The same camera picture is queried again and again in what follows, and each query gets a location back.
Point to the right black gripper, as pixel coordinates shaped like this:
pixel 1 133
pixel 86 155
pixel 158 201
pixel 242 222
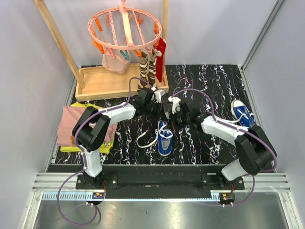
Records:
pixel 174 115

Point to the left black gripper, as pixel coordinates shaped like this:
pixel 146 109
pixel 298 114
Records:
pixel 160 111

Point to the blue sneaker with white laces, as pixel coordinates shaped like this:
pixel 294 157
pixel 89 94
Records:
pixel 163 138

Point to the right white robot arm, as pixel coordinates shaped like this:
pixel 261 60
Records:
pixel 253 148

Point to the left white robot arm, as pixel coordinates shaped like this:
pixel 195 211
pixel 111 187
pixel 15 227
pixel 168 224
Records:
pixel 90 131

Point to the left brown striped sock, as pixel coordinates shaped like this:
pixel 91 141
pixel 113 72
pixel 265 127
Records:
pixel 143 65

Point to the brown striped sock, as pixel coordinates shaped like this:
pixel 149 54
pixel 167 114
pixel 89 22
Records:
pixel 143 65
pixel 152 69

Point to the right brown striped sock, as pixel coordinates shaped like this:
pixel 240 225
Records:
pixel 152 69

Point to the red hanging sock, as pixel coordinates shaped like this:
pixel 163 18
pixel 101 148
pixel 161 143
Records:
pixel 160 51

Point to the pink mesh laundry bag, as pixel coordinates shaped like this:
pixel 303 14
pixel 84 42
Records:
pixel 115 60

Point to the yellow folded t-shirt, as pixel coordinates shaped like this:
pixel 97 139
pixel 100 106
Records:
pixel 105 147

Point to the wooden drying rack stand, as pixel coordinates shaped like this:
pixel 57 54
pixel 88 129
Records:
pixel 97 83

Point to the pink round clip hanger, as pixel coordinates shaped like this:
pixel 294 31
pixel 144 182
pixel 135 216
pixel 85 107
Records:
pixel 119 29

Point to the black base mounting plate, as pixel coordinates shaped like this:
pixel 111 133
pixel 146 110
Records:
pixel 160 178

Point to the pink folded t-shirt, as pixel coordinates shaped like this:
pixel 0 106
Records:
pixel 70 117

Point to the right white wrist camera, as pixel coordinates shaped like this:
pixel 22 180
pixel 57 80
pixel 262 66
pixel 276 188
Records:
pixel 175 102

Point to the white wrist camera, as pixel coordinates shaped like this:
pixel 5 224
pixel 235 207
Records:
pixel 157 95
pixel 175 102

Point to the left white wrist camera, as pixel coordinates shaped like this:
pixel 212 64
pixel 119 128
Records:
pixel 157 95

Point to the aluminium slotted rail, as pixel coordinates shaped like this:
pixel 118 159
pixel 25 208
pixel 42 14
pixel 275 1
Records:
pixel 125 195

